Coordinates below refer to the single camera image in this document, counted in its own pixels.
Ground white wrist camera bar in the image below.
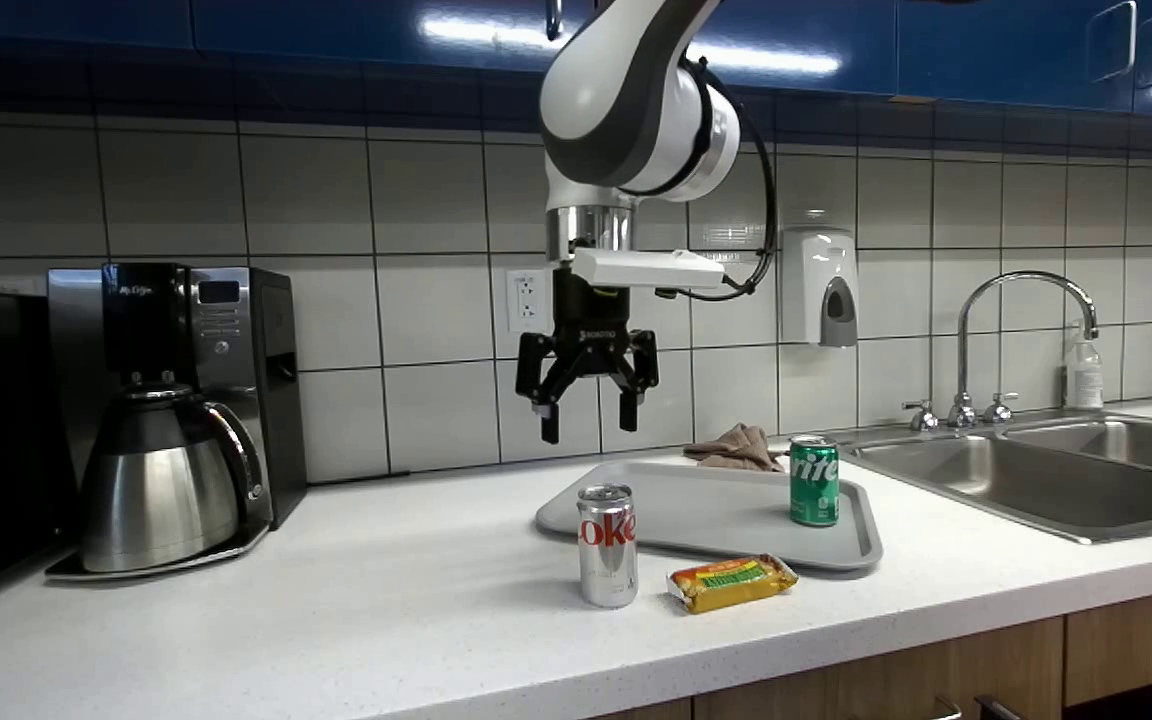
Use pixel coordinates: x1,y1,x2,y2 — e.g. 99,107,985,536
566,243,731,295

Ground clear pump soap bottle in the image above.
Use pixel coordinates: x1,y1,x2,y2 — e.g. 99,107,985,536
1058,329,1112,417

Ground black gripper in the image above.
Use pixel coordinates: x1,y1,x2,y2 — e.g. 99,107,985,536
510,273,665,450

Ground stainless steel double sink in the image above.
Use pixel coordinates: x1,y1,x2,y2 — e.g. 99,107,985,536
837,399,1152,547

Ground blue wall cabinets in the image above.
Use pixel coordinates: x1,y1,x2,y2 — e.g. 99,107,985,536
0,0,1152,136

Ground wooden base cabinets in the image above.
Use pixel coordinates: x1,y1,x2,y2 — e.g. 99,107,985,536
601,579,1152,720

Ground yellow snack packet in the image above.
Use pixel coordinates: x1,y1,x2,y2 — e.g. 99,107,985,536
665,552,798,616

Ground white wall outlet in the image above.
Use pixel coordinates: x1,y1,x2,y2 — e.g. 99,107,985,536
503,269,553,336

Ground black coffee maker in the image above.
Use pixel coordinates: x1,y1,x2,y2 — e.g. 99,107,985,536
44,262,308,590

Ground green sprite can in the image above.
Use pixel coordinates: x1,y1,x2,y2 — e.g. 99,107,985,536
789,434,844,533

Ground white wall soap dispenser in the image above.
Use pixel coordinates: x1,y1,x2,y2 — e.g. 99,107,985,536
778,206,864,354

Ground chrome gooseneck faucet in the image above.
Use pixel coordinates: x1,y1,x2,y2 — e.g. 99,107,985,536
952,269,1104,434

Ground silver diet coke can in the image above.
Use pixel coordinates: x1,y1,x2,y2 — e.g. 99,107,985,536
573,481,640,612

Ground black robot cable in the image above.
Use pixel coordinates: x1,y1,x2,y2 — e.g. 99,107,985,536
676,56,785,307

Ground brown crumpled cloth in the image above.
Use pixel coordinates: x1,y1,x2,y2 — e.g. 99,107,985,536
680,421,789,478

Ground grey plastic tray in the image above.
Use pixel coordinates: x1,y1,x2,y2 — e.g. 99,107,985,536
531,456,887,577

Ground steel coffee carafe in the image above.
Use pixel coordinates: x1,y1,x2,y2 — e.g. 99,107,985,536
75,388,272,579

